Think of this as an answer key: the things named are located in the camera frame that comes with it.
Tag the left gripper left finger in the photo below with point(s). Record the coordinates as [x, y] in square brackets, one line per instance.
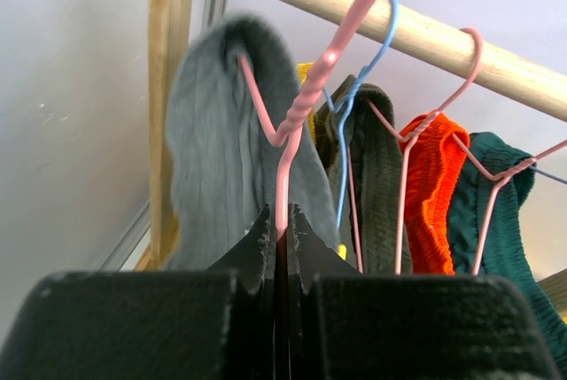
[210, 324]

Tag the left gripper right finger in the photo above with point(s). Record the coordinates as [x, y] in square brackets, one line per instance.
[347, 325]

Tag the light blue wire hanger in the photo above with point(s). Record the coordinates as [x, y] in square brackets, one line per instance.
[344, 106]

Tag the grey shorts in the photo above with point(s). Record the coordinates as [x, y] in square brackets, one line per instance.
[224, 166]

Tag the dark green shorts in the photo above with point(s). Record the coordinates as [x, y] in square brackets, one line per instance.
[504, 251]

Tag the olive green shorts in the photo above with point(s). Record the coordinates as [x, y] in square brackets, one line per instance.
[376, 162]

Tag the wooden clothes rack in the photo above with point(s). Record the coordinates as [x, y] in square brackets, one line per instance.
[417, 36]

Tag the pink wire hanger orange shorts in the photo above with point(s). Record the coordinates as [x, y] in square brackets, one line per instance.
[500, 180]

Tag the blue wire hanger green shorts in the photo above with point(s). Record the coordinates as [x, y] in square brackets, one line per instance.
[548, 175]

